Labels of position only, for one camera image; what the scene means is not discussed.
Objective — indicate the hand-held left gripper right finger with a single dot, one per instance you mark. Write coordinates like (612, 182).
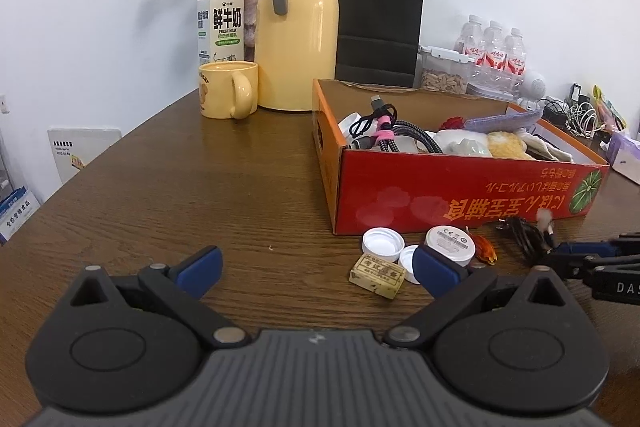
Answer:
(437, 271)

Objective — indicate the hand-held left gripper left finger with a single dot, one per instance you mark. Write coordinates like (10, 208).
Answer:
(200, 271)

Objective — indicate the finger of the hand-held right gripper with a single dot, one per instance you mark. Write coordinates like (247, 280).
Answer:
(575, 264)
(585, 248)

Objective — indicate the round white device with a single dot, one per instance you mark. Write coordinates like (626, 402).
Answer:
(450, 244)

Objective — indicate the white bottle cap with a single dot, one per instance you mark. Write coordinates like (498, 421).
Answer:
(407, 264)
(382, 244)

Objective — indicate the orange red wrapper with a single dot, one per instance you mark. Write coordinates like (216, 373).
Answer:
(485, 249)

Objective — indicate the tan stamp block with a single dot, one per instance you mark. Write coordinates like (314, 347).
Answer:
(376, 276)

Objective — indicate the red orange cardboard box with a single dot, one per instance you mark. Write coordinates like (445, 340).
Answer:
(450, 202)

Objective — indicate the purple tissue pack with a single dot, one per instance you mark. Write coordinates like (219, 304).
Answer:
(625, 154)

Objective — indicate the white plastic pouch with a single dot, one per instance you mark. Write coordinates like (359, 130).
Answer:
(547, 147)

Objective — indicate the yellow plush toy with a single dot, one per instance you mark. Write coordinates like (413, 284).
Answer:
(507, 147)

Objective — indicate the yellow green snack packet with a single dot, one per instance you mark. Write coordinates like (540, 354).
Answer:
(610, 109)

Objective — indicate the red fabric flower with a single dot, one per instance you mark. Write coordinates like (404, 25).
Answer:
(452, 123)

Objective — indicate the purple knitted cloth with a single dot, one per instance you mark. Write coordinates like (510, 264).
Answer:
(500, 122)

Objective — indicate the white round speaker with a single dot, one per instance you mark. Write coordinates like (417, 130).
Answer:
(534, 87)

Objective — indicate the white charger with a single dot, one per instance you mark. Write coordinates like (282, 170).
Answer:
(349, 124)

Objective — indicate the yellow mug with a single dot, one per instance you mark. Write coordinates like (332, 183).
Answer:
(220, 89)

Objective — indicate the blue white box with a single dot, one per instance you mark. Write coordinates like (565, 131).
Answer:
(17, 214)

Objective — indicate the clear seed container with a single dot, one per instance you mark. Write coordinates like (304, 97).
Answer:
(442, 79)

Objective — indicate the water bottle red label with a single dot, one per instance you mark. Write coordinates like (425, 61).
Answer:
(470, 42)
(515, 57)
(492, 52)

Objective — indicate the white milk carton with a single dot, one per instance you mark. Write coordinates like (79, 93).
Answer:
(220, 22)

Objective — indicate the yellow thermos jug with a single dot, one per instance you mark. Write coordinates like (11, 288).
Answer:
(300, 32)

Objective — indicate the glass vase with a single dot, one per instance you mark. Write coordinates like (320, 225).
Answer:
(247, 7)

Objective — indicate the black paper bag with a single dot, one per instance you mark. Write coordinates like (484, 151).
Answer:
(380, 7)

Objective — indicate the white wall socket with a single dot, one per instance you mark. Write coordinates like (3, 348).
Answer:
(4, 104)

